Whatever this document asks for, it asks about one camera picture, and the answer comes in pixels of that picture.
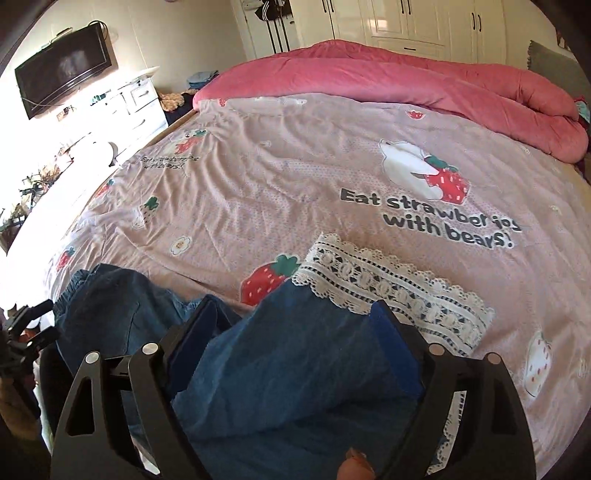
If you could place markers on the black wall television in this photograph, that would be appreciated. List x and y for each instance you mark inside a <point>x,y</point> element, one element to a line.
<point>53,72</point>

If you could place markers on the hanging bags on door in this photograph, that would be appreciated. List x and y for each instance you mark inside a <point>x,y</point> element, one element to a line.
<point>271,27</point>

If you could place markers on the right hand red nails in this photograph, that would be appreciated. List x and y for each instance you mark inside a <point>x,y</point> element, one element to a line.
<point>356,467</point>

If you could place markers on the blue folded clothes pile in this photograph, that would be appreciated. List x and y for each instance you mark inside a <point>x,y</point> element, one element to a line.
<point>200,79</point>

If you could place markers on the white drawer dresser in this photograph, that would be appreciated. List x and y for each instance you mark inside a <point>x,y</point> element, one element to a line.
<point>122,112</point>

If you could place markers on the grey padded headboard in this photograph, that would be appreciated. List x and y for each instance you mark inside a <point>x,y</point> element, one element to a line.
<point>551,65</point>

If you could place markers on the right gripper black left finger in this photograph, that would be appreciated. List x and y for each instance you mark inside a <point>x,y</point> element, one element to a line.
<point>127,413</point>

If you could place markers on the pink plush comforter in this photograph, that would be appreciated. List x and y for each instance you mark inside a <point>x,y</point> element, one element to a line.
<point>517,103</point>

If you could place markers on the pink strawberry bear bedsheet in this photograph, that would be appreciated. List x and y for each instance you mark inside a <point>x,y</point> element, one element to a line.
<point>480,240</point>

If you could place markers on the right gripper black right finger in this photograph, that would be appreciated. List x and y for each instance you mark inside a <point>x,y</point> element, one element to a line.
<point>493,440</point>

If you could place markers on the white built-in wardrobe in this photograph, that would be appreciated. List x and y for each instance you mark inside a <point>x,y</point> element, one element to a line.
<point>459,31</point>

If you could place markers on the blue denim pants lace trim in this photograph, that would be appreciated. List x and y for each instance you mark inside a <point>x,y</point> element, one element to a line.
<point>285,390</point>

